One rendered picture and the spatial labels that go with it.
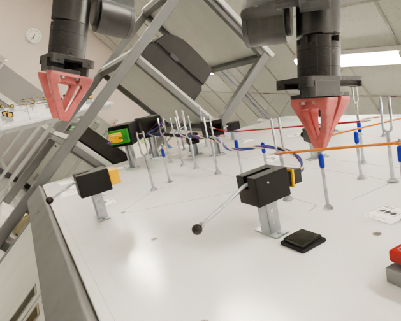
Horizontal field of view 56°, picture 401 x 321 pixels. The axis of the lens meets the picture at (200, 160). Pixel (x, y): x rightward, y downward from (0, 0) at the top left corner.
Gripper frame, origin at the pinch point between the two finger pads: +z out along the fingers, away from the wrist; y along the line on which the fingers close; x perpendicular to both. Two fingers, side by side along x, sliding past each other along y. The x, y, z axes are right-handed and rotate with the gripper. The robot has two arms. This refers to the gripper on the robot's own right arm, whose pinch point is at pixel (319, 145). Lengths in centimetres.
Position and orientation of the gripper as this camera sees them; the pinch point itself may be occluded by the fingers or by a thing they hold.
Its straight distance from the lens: 54.7
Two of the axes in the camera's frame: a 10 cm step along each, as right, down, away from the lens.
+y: -8.6, 1.1, -5.0
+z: 0.6, 9.9, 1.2
